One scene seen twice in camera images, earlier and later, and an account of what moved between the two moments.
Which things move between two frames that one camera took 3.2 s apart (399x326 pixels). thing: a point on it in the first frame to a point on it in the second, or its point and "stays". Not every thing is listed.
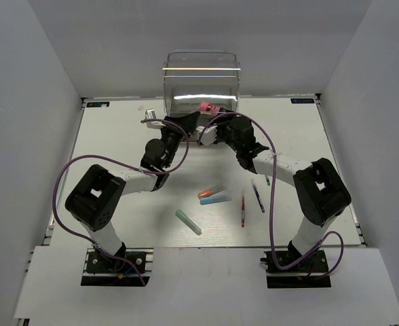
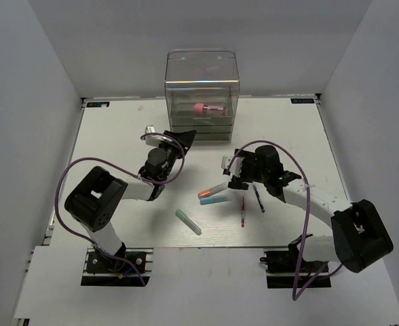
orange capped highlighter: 206,192 stays
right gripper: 222,123 to 241,182
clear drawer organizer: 191,77 stays
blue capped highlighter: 214,199 stays
